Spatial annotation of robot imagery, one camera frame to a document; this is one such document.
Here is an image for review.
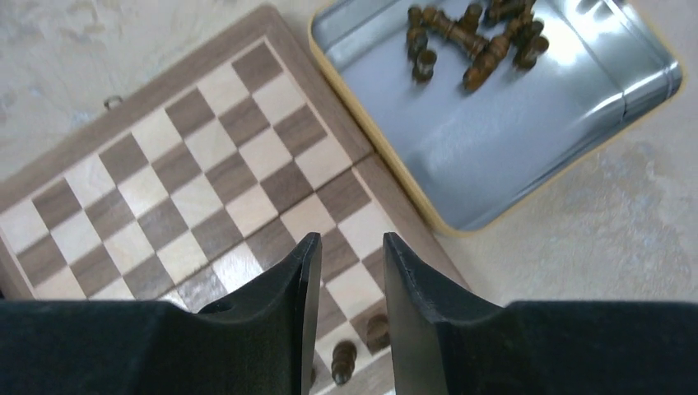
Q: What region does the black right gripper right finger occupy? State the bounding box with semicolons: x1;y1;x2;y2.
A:
383;233;697;394

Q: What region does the wooden chess board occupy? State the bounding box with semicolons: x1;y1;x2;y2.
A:
1;4;460;394

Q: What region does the dark wooden queen piece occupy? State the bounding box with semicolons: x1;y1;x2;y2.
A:
463;13;533;91

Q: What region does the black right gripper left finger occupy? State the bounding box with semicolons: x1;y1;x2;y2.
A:
1;233;322;394

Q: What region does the yellow metal tin tray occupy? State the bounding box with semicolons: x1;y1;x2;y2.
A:
308;1;683;235

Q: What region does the dark wooden king piece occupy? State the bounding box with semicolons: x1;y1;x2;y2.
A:
422;6;490;58

